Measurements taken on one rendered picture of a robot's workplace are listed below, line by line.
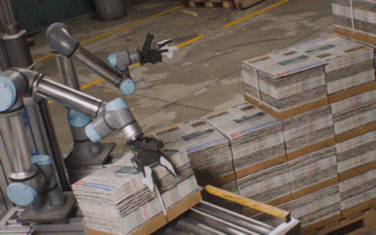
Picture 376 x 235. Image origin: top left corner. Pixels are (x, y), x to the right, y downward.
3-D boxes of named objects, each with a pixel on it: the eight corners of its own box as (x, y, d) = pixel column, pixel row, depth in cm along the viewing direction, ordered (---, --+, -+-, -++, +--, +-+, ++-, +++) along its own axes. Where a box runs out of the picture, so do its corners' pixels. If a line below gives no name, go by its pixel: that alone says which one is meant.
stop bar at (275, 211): (209, 187, 261) (208, 183, 261) (292, 216, 230) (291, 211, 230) (203, 191, 259) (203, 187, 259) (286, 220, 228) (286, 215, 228)
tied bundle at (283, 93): (244, 101, 338) (238, 61, 330) (290, 87, 347) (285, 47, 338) (279, 122, 304) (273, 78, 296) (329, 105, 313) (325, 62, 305)
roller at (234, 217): (194, 203, 261) (192, 193, 259) (282, 237, 227) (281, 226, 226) (186, 209, 258) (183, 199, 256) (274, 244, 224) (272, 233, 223)
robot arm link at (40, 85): (10, 80, 253) (120, 123, 251) (-2, 90, 243) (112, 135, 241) (15, 55, 248) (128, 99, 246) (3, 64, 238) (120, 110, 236)
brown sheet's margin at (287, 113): (244, 100, 338) (243, 93, 336) (289, 85, 346) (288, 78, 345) (279, 121, 304) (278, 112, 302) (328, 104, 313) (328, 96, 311)
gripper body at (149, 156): (153, 164, 233) (136, 137, 234) (163, 158, 226) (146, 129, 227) (137, 173, 229) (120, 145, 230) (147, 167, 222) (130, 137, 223)
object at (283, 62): (241, 62, 327) (241, 60, 327) (288, 48, 336) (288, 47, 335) (277, 79, 295) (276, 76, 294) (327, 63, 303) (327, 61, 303)
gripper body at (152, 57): (160, 56, 324) (137, 61, 322) (158, 41, 320) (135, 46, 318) (163, 62, 317) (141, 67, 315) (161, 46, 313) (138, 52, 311)
